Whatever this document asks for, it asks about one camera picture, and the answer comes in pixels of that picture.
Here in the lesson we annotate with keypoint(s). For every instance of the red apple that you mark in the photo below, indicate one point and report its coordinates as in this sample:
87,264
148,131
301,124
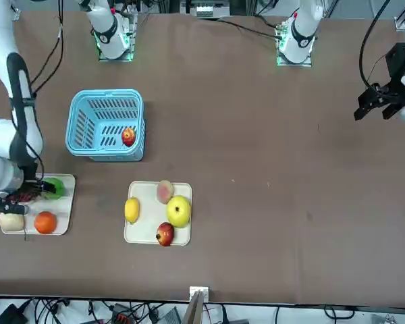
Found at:
128,136

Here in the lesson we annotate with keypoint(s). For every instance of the pink peach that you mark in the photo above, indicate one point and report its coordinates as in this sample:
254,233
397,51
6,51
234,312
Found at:
164,192

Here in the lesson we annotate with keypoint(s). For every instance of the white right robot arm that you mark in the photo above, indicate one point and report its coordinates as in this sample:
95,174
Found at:
108,37

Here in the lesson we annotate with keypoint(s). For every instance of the red dragon fruit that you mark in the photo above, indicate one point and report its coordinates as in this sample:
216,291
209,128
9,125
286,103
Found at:
20,195

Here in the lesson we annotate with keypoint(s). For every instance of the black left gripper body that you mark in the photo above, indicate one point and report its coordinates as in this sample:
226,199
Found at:
396,64

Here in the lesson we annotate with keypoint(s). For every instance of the black orange electronic device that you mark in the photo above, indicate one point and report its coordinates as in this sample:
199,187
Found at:
121,317

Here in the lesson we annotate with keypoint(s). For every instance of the yellow lemon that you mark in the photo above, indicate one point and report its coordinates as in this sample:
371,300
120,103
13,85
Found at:
131,211

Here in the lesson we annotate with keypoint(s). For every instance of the aluminium corner bracket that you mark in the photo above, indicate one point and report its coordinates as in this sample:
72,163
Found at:
13,15
401,23

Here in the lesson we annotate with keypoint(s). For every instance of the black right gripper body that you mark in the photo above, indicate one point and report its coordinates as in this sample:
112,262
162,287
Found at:
29,175

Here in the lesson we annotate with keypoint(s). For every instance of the orange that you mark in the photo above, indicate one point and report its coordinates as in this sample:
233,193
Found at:
45,222

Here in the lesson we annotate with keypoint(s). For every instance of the pale round pear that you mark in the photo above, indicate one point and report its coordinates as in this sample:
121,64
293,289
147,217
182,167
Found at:
11,223

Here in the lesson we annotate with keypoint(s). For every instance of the aluminium frame post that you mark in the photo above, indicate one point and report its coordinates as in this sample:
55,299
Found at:
197,303

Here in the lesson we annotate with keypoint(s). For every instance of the dark grey box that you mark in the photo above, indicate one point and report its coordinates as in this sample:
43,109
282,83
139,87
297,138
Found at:
10,315

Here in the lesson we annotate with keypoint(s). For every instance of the beige plastic tray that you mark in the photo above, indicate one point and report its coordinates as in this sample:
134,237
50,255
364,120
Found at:
65,216
148,229

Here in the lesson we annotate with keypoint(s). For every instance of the black ribbed power adapter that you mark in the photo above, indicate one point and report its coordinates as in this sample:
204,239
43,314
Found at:
170,317

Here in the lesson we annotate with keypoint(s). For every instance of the light blue plastic basket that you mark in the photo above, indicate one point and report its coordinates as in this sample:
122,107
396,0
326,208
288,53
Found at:
121,157

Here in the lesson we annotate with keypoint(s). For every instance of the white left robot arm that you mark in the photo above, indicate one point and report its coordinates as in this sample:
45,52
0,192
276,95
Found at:
302,30

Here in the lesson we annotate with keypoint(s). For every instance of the red pomegranate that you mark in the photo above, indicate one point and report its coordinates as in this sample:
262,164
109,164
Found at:
165,234

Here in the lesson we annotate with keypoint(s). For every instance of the large yellow-green fruit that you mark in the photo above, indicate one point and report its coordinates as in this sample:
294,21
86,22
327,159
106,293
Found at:
179,211

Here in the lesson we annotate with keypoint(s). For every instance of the green apple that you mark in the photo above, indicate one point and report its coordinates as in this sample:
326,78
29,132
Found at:
60,189

